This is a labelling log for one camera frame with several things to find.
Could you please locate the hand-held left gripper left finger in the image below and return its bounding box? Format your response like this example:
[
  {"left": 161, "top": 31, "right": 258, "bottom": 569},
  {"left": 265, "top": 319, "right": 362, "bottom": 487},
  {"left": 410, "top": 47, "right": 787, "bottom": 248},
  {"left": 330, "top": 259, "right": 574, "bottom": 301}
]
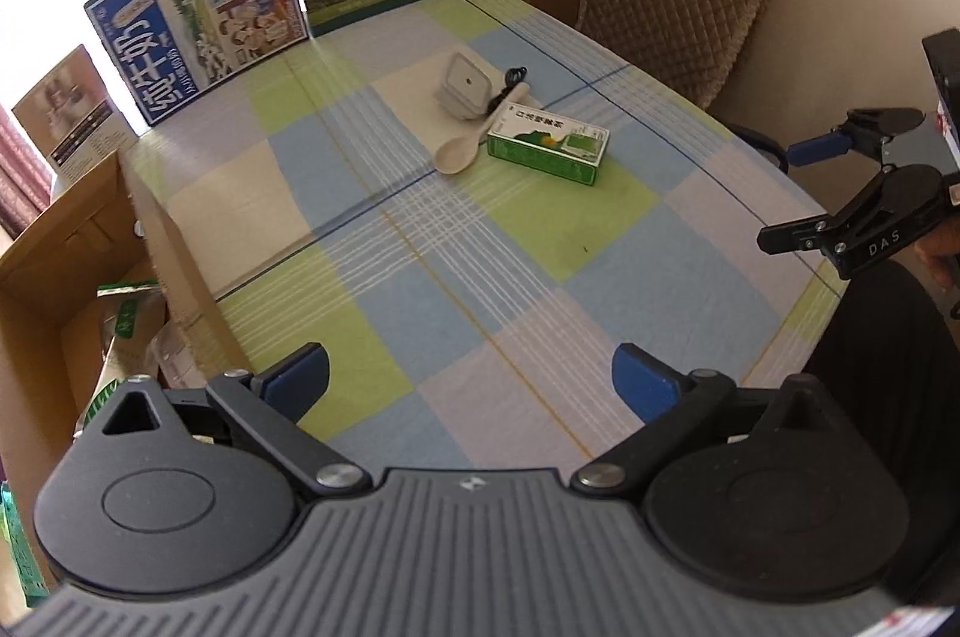
[{"left": 81, "top": 341, "right": 374, "bottom": 499}]

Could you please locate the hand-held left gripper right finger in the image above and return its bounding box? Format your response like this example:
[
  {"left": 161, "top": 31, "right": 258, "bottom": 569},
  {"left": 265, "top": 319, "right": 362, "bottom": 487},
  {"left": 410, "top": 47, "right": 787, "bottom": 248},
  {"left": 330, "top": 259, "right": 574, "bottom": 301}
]
[{"left": 570, "top": 341, "right": 852, "bottom": 499}]

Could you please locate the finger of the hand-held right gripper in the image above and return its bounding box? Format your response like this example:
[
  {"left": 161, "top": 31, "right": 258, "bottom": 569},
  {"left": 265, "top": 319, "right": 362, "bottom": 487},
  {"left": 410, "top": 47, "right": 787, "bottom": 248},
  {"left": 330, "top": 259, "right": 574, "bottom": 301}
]
[
  {"left": 786, "top": 108, "right": 931, "bottom": 167},
  {"left": 756, "top": 172, "right": 901, "bottom": 259}
]

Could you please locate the clear plastic package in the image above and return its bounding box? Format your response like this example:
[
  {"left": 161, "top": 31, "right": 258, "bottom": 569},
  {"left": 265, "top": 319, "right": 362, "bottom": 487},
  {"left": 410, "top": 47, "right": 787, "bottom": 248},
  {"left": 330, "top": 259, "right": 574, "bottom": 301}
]
[{"left": 154, "top": 322, "right": 218, "bottom": 390}]

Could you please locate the brown cardboard box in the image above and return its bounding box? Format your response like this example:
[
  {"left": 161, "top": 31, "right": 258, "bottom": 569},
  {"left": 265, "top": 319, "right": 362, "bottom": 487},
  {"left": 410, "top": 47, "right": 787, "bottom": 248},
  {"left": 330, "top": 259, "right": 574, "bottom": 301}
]
[{"left": 0, "top": 148, "right": 252, "bottom": 495}]

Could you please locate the checked cloth covered desktop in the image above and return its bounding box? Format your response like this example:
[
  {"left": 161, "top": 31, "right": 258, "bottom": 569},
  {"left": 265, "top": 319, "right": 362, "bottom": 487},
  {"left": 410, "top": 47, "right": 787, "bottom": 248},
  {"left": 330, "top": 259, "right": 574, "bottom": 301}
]
[{"left": 120, "top": 0, "right": 845, "bottom": 480}]

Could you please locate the person's right hand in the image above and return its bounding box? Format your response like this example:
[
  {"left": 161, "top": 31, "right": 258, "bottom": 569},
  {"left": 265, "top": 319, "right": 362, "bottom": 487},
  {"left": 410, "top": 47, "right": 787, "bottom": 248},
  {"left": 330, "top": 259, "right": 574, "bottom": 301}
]
[{"left": 916, "top": 224, "right": 960, "bottom": 292}]

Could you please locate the small green carton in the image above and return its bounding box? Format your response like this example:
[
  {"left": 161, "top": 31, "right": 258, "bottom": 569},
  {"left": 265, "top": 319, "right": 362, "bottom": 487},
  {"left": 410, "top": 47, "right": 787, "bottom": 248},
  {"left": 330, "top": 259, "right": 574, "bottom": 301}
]
[{"left": 486, "top": 103, "right": 611, "bottom": 188}]

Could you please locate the beige spoon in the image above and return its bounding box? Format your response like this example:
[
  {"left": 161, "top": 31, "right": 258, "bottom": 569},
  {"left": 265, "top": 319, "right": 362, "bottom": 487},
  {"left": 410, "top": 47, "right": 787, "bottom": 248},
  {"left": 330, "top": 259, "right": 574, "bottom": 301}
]
[{"left": 433, "top": 82, "right": 532, "bottom": 177}]

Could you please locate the green packaging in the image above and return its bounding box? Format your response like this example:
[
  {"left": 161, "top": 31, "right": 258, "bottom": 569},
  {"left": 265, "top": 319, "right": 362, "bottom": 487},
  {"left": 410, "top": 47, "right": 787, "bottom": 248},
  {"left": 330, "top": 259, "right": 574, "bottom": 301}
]
[{"left": 0, "top": 479, "right": 47, "bottom": 608}]

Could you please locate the beige photo print box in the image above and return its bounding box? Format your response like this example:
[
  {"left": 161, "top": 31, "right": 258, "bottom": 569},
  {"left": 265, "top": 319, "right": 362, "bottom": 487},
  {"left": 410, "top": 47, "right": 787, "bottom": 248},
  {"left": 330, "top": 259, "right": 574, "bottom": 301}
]
[{"left": 11, "top": 44, "right": 138, "bottom": 188}]

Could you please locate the blue cartoon milk box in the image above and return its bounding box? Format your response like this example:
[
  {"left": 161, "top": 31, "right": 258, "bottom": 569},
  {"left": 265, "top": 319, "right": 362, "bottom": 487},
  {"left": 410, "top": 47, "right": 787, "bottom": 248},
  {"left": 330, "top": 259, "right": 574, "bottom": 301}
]
[{"left": 82, "top": 0, "right": 311, "bottom": 128}]

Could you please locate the white charger with black cable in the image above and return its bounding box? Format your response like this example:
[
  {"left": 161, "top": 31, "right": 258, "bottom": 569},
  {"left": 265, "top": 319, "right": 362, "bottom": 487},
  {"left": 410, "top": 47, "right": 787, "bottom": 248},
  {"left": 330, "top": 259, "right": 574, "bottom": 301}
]
[{"left": 433, "top": 52, "right": 497, "bottom": 122}]

